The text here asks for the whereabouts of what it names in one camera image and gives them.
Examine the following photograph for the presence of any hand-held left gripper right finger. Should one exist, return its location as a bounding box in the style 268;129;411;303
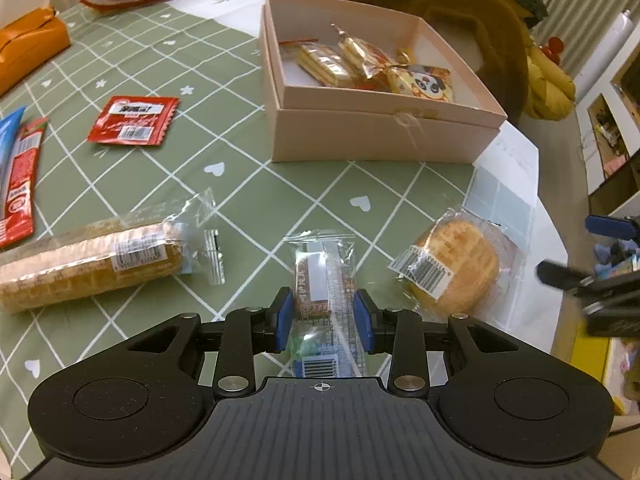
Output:
352;287;518;395

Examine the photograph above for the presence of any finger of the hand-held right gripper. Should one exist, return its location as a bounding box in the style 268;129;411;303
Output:
585;214;640;240
536;259;640;302

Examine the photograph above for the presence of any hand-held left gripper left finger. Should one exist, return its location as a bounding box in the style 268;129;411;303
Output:
120;287;296;395

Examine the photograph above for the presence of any clear brown biscuit packet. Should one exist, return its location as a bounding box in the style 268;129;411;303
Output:
282;230;369;378

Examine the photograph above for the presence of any pink cardboard box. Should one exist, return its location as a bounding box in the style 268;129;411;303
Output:
259;0;508;165

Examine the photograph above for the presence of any panda print snack packet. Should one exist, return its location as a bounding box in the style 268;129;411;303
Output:
389;62;457;104

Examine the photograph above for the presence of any gold candy packet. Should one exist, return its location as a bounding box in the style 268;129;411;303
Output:
362;47;416;92

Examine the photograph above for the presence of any clear yellow wafer packet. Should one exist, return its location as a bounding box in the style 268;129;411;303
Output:
279;37;358;87

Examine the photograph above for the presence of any gold wafer packet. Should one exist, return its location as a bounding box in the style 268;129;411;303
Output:
331;24;393;79

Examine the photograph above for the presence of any yellow floor mat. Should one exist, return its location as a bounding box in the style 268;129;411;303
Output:
549;336;640;413

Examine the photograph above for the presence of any white low cabinet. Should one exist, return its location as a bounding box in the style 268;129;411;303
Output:
575;35;640;211

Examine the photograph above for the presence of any round bread packet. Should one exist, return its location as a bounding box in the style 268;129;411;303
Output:
390;205;524;319

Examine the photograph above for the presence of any white paper sheet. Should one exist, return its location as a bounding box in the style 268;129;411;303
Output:
472;119;542;206

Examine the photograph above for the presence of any yellow armchair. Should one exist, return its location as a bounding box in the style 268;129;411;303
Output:
524;35;577;122

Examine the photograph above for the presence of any white standing air conditioner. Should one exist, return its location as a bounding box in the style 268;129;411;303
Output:
575;10;634;107

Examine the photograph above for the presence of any red toy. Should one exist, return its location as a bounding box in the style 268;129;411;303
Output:
544;36;566;67

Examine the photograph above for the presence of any long bread packet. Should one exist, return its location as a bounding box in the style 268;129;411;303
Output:
0;187;227;317

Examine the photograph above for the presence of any square red snack packet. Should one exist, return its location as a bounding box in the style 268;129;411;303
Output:
86;95;181;147

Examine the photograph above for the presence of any brown plush toy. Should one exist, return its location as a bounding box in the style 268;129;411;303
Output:
345;0;534;124

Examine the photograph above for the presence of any long red snack packet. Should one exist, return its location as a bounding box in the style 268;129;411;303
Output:
0;116;49;250

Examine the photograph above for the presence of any blue snack packet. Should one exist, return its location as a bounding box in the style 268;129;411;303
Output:
0;106;27;197

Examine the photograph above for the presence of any orange tissue box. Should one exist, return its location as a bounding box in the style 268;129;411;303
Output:
0;5;71;97

